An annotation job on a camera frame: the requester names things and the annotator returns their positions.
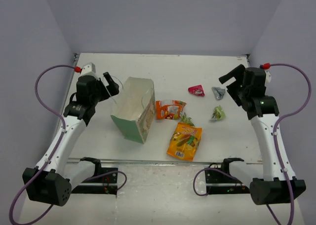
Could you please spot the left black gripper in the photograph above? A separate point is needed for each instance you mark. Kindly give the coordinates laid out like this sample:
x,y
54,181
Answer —
x,y
103,87

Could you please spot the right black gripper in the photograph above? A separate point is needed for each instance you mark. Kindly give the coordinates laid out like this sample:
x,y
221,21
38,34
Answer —
x,y
238,73

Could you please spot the grey silver snack packet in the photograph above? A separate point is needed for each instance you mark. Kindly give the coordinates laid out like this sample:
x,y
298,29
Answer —
x,y
218,92

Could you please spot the green paper bag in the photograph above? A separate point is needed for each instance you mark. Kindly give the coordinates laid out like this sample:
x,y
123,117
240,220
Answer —
x,y
134,109

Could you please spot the light green snack packet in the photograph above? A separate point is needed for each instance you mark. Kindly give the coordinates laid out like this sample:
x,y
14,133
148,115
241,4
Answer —
x,y
218,114

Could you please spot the red triangular snack packet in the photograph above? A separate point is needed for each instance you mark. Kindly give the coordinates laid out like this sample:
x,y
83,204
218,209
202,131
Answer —
x,y
196,90

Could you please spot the green candy packet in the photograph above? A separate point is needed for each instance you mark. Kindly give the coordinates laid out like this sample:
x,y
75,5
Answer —
x,y
185,119

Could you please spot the orange snack packet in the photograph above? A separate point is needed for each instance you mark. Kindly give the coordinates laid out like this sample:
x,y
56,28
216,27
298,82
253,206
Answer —
x,y
169,109

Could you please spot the yellow Lot 100 candy bag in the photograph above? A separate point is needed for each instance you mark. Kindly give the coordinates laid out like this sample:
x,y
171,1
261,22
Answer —
x,y
184,142

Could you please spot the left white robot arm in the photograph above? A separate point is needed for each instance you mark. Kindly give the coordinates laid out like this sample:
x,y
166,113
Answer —
x,y
47,182

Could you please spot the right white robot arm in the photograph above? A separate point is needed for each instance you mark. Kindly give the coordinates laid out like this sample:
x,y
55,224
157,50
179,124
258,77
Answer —
x,y
277,182

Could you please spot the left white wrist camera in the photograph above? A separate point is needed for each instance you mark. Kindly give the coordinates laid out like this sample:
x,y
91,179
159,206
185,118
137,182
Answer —
x,y
88,69

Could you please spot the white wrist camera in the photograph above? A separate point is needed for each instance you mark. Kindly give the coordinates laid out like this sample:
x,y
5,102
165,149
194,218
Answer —
x,y
268,74
88,69

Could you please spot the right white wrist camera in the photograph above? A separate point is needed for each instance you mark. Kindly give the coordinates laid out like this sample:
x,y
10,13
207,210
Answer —
x,y
268,74

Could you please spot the aluminium rail front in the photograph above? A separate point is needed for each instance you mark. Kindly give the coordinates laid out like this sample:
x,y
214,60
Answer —
x,y
154,162

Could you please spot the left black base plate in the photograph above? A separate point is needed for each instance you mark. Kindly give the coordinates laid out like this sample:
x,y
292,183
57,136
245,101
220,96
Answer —
x,y
104,185

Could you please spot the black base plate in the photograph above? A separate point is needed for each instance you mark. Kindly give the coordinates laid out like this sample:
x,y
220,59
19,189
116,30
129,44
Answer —
x,y
104,185
217,183

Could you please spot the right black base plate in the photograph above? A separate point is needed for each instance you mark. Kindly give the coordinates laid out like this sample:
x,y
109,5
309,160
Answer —
x,y
217,183

